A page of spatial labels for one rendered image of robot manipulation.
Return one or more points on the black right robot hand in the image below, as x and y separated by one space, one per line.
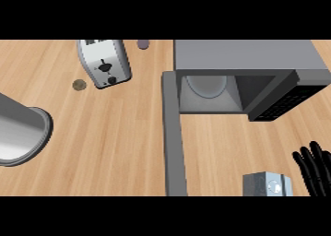
316 172

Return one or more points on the grey milk carton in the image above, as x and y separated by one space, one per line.
268 184

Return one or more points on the grey microwave door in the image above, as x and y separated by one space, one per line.
173 135

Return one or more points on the grey microwave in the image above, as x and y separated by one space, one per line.
263 67

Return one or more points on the glass microwave turntable plate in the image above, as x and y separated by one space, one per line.
207 86

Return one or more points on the small purple round object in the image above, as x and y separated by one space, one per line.
142 44

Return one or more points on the silver toaster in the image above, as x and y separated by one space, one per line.
105 64

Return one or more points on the small brown round disc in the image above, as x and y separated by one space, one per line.
79 85

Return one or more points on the large silver pot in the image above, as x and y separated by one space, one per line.
15 132

